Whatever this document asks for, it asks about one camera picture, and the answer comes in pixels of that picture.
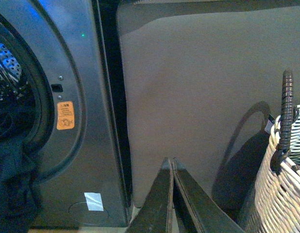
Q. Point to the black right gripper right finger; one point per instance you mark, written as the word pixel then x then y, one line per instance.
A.
pixel 197 211

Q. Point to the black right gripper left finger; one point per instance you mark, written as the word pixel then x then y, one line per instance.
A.
pixel 156 214

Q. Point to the dark blue garment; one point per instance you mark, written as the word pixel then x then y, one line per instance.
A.
pixel 18 202

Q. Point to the grey front-load washing machine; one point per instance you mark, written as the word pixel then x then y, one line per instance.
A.
pixel 60 47

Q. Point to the white tape strip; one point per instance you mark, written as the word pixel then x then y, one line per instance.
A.
pixel 94 201

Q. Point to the white woven laundry basket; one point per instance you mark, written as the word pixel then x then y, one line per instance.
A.
pixel 273 204

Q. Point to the orange warning sticker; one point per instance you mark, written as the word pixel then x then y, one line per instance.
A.
pixel 66 116

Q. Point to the grey side cabinet panel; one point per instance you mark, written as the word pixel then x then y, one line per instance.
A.
pixel 201 80

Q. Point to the stainless steel washer drum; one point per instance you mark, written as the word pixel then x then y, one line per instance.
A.
pixel 17 104

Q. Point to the dark basket handle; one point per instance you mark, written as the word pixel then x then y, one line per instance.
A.
pixel 287 118

